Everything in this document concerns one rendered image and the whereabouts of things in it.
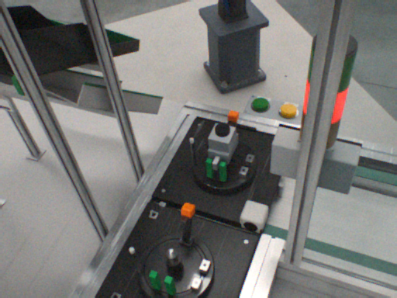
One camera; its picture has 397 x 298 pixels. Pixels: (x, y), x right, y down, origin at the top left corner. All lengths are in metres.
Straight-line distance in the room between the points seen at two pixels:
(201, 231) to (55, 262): 0.35
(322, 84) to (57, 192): 0.78
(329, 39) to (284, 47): 0.97
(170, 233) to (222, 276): 0.13
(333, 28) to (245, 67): 0.81
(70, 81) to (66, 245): 0.36
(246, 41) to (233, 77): 0.12
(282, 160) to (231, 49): 0.59
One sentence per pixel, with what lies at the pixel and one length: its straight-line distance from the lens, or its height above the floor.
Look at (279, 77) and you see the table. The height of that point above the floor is 0.86.
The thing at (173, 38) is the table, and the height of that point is 0.86.
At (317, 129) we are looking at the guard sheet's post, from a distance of 0.56.
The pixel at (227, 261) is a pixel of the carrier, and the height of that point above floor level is 0.97.
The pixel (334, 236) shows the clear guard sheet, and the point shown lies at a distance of 0.75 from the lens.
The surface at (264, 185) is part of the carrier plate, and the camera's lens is 0.92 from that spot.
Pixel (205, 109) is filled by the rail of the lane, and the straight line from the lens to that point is 1.08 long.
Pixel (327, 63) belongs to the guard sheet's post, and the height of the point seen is 1.41.
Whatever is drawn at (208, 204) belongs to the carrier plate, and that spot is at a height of 0.97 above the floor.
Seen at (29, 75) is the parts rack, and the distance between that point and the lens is 0.64.
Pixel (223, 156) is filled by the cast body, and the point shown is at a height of 1.05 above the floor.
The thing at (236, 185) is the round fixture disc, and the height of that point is 0.99.
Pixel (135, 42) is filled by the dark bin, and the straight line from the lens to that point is 0.89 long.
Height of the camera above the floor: 1.71
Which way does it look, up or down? 49 degrees down
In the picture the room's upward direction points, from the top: 7 degrees counter-clockwise
